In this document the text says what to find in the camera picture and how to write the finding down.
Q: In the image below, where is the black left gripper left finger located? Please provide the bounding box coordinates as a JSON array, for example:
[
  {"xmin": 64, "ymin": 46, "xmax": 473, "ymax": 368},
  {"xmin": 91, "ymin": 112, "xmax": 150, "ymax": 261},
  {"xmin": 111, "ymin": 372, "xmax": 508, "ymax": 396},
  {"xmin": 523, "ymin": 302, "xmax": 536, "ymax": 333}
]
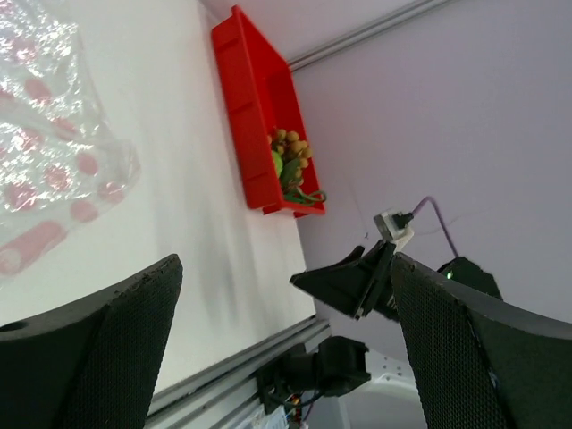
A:
[{"xmin": 1, "ymin": 254, "xmax": 183, "ymax": 428}]

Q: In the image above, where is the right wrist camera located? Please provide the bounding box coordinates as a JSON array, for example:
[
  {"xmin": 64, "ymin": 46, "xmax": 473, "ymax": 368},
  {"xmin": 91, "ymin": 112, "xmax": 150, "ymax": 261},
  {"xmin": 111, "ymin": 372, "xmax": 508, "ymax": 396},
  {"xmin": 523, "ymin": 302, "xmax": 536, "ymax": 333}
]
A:
[{"xmin": 374, "ymin": 210, "xmax": 415, "ymax": 252}]

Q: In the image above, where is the red plastic bin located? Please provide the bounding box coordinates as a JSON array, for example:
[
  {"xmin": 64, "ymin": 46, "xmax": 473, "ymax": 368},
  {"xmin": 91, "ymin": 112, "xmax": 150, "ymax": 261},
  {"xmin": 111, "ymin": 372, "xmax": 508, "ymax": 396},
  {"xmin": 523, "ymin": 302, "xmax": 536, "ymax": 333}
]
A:
[{"xmin": 211, "ymin": 5, "xmax": 325, "ymax": 217}]

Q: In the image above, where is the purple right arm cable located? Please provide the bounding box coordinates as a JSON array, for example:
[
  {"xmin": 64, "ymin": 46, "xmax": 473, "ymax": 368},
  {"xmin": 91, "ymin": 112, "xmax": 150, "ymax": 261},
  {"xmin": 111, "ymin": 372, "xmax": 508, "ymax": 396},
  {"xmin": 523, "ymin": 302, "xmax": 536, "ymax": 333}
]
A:
[{"xmin": 413, "ymin": 196, "xmax": 461, "ymax": 259}]

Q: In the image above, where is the green spring onion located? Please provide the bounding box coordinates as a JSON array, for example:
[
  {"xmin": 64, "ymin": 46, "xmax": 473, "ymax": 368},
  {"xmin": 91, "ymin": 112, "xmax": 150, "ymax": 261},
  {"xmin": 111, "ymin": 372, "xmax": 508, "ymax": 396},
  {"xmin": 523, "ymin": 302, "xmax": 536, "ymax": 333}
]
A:
[{"xmin": 283, "ymin": 186, "xmax": 327, "ymax": 206}]

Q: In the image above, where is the aluminium corner post right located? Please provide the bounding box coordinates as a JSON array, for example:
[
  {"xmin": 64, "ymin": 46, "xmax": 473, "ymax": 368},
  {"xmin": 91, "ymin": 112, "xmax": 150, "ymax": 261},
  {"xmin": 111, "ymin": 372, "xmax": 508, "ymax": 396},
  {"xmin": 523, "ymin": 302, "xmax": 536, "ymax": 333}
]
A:
[{"xmin": 288, "ymin": 0, "xmax": 452, "ymax": 72}]

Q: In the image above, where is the clear pink-dotted zip bag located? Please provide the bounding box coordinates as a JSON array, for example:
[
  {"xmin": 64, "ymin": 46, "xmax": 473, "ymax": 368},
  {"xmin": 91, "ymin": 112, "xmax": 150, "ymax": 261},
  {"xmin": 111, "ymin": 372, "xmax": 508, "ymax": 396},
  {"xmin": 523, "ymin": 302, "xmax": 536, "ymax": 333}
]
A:
[{"xmin": 1, "ymin": 1, "xmax": 140, "ymax": 282}]

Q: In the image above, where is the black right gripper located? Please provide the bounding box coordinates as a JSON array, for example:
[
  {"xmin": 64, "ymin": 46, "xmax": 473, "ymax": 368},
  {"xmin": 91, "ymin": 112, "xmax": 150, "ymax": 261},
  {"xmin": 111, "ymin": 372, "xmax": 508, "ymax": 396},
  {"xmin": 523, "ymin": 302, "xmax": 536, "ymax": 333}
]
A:
[{"xmin": 290, "ymin": 245, "xmax": 503, "ymax": 320}]

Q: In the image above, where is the brown longan fruit bunch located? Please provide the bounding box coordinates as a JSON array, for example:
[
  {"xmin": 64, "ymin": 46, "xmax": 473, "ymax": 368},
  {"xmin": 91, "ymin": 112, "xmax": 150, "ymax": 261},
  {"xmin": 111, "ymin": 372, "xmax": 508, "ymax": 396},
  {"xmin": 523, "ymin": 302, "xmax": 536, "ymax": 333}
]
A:
[{"xmin": 267, "ymin": 129, "xmax": 312, "ymax": 195}]

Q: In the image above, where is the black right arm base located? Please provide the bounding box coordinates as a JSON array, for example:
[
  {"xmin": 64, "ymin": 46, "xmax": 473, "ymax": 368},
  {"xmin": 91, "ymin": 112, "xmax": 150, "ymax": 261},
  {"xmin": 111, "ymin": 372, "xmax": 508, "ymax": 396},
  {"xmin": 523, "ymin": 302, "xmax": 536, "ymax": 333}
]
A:
[{"xmin": 255, "ymin": 336, "xmax": 371, "ymax": 414}]

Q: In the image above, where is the aluminium front rail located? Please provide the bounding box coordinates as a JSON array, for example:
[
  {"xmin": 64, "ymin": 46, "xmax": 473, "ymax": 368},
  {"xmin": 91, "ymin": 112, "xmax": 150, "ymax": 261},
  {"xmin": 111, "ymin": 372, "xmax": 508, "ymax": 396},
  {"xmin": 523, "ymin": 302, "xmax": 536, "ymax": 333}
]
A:
[{"xmin": 145, "ymin": 317, "xmax": 332, "ymax": 428}]

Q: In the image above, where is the green custard apple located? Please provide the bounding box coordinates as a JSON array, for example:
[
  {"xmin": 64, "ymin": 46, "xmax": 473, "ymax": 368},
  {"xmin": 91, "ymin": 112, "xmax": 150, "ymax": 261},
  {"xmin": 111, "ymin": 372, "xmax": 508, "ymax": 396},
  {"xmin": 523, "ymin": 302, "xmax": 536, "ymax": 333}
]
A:
[{"xmin": 271, "ymin": 151, "xmax": 283, "ymax": 178}]

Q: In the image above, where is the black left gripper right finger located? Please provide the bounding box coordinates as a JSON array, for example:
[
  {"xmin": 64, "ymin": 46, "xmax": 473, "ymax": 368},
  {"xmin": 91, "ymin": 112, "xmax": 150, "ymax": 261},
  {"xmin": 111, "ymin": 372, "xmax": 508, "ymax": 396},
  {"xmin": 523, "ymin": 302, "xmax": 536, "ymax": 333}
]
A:
[{"xmin": 391, "ymin": 254, "xmax": 571, "ymax": 429}]

